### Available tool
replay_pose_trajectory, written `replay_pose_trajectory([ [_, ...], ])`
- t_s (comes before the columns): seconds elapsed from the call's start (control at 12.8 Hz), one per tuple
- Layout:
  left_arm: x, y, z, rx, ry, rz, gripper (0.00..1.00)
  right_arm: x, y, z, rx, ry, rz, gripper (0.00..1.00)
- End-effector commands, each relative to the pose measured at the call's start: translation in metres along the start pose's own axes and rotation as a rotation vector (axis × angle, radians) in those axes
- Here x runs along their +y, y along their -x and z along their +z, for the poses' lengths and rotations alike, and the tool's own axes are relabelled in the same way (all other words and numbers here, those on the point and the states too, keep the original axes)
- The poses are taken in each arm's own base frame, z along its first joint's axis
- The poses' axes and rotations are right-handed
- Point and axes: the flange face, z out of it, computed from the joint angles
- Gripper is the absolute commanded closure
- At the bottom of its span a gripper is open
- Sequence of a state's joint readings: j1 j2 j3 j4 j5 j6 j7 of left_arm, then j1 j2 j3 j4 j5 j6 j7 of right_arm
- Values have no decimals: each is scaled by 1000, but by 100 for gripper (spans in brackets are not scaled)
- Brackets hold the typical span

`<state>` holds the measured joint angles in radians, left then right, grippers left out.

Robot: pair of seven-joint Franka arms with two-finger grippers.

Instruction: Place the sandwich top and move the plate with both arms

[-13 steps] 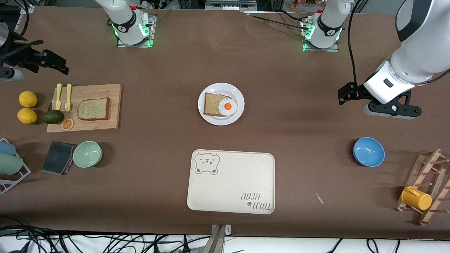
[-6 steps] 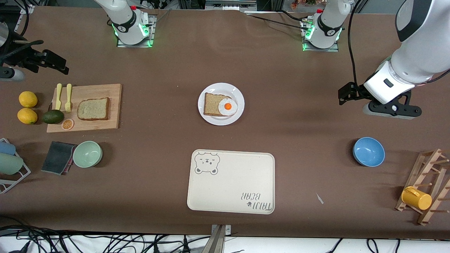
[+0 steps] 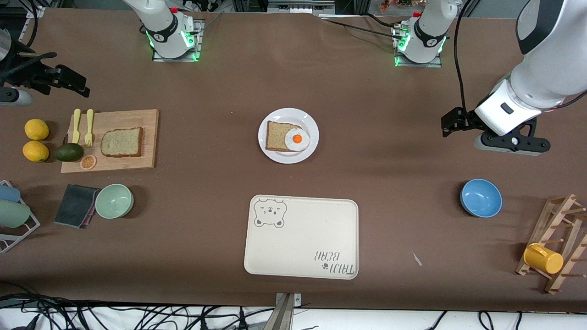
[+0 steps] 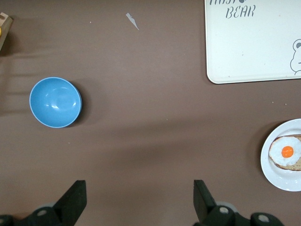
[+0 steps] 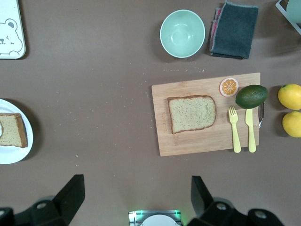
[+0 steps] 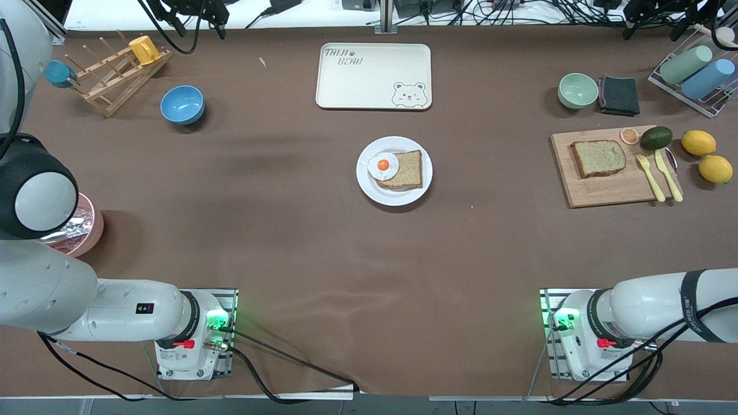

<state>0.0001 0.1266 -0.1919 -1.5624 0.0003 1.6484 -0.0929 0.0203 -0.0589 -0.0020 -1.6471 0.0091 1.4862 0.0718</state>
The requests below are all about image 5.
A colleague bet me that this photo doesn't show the cream bear print tray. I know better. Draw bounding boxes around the cream bear print tray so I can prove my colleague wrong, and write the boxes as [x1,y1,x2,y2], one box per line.
[0,0,26,60]

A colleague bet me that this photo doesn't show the dark grey folded cloth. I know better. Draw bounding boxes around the dark grey folded cloth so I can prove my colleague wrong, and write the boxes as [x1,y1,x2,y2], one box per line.
[209,1,259,60]

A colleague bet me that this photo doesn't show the mint green cup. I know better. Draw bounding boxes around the mint green cup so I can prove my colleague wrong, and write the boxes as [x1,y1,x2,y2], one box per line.
[286,0,301,24]

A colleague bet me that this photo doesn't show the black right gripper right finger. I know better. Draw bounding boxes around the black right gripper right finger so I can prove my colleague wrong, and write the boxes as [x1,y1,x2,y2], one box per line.
[188,175,238,226]

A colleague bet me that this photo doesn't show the yellow plastic knife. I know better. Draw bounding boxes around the yellow plastic knife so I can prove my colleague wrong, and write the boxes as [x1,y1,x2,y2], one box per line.
[245,108,257,153]

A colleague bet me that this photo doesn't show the mint green bowl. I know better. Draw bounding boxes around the mint green bowl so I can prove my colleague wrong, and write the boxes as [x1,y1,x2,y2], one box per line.
[159,9,206,59]

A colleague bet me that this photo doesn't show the yellow lemon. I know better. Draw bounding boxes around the yellow lemon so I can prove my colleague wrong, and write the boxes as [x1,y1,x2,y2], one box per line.
[282,111,301,138]
[277,84,301,111]

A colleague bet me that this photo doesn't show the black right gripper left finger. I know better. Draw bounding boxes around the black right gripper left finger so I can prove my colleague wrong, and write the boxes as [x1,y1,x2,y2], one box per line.
[16,174,85,226]

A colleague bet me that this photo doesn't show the plain bread slice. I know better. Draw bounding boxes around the plain bread slice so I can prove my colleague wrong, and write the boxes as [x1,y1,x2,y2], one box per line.
[167,95,217,135]

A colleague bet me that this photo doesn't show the white round plate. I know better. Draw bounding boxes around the white round plate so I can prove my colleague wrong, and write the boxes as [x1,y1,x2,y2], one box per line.
[0,98,34,165]

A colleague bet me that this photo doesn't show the white wire rack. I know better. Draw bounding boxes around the white wire rack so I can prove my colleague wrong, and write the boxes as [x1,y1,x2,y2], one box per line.
[275,0,301,36]

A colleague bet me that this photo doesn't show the yellow plastic fork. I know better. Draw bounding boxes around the yellow plastic fork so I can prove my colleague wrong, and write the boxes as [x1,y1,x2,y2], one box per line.
[228,106,242,153]

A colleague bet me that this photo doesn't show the orange slice toy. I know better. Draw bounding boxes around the orange slice toy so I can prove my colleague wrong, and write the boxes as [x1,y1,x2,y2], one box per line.
[219,77,240,97]

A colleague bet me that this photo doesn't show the green avocado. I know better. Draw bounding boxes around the green avocado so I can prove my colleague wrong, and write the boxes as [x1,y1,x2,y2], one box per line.
[235,84,269,110]

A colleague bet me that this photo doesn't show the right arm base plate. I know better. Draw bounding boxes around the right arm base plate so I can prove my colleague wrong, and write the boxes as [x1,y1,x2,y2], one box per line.
[128,209,182,226]

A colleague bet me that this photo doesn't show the wooden cutting board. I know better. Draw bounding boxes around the wooden cutting board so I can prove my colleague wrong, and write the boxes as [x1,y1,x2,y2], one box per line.
[151,72,265,157]

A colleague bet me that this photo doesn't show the bread slice under egg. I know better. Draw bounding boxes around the bread slice under egg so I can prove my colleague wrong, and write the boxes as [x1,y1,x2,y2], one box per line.
[0,113,29,149]

